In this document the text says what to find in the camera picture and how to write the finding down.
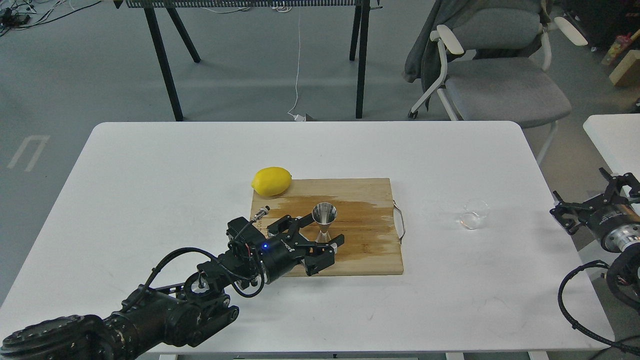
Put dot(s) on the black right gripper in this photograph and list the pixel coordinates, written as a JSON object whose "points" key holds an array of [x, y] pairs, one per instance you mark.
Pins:
{"points": [[609, 216]]}

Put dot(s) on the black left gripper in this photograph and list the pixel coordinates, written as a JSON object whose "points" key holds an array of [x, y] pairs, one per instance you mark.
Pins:
{"points": [[280, 253]]}

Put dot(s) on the black metal rack table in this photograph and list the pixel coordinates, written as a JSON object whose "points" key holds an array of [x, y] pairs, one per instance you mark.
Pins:
{"points": [[255, 43]]}

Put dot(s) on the steel double jigger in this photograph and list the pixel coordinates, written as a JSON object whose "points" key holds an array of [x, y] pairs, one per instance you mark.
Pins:
{"points": [[324, 214]]}

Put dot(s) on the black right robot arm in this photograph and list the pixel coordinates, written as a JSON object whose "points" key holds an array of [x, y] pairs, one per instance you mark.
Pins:
{"points": [[621, 277]]}

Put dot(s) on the wooden box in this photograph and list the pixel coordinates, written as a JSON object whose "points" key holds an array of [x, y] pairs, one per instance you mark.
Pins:
{"points": [[627, 71]]}

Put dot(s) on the small clear glass cup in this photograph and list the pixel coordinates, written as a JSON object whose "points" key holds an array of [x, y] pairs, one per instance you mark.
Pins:
{"points": [[475, 214]]}

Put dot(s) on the grey office chair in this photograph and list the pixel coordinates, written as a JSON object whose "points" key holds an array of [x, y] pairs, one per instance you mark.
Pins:
{"points": [[487, 60]]}

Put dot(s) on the yellow lemon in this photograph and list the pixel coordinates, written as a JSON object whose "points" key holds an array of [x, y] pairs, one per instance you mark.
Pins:
{"points": [[271, 181]]}

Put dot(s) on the wooden cutting board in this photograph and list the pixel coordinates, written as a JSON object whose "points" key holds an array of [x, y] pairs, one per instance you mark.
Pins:
{"points": [[365, 216]]}

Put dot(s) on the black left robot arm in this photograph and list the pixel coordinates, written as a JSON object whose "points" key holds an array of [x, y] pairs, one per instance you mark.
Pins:
{"points": [[185, 314]]}

